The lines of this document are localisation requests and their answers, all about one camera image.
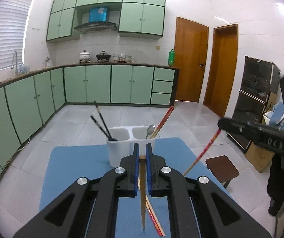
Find glass jars on counter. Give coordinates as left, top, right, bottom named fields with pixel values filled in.
left=112, top=53, right=136, bottom=63

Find white twin utensil holder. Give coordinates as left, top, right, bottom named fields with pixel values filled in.
left=106, top=126, right=155, bottom=168

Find black wok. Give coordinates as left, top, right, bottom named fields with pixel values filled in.
left=96, top=51, right=111, bottom=62

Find red patterned bamboo chopstick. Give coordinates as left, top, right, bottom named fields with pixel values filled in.
left=149, top=105, right=174, bottom=139

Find black chopstick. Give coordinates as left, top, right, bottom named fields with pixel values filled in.
left=90, top=115, right=111, bottom=140
left=94, top=101, right=112, bottom=140

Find chrome sink faucet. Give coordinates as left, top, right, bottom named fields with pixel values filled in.
left=11, top=51, right=18, bottom=77

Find green bottle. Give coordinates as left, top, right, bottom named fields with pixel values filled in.
left=168, top=49, right=175, bottom=67

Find window blind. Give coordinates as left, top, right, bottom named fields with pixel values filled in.
left=0, top=0, right=33, bottom=70

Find steel kettle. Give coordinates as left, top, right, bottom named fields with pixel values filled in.
left=44, top=57, right=51, bottom=68

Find green upper wall cabinets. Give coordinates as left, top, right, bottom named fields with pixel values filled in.
left=46, top=0, right=166, bottom=42

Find black range hood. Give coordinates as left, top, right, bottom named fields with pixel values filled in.
left=74, top=6, right=118, bottom=34

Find blue table mat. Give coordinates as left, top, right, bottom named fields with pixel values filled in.
left=39, top=137, right=237, bottom=238

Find dark brown stool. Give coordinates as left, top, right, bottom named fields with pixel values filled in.
left=205, top=155, right=239, bottom=188

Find brown wooden door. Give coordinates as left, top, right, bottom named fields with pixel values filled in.
left=203, top=24, right=238, bottom=117
left=174, top=17, right=209, bottom=102

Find green lower kitchen cabinets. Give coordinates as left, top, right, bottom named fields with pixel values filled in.
left=0, top=63, right=179, bottom=175

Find white cooking pot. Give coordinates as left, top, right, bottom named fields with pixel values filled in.
left=79, top=50, right=90, bottom=63

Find silver metal spoon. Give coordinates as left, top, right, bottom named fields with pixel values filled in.
left=146, top=125, right=155, bottom=138

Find black glass cabinet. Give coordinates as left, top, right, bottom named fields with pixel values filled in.
left=226, top=55, right=281, bottom=154

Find plain bamboo chopstick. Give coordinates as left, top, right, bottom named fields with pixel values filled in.
left=139, top=155, right=146, bottom=230
left=138, top=178, right=166, bottom=238

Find cardboard box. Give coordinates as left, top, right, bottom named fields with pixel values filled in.
left=245, top=142, right=274, bottom=173

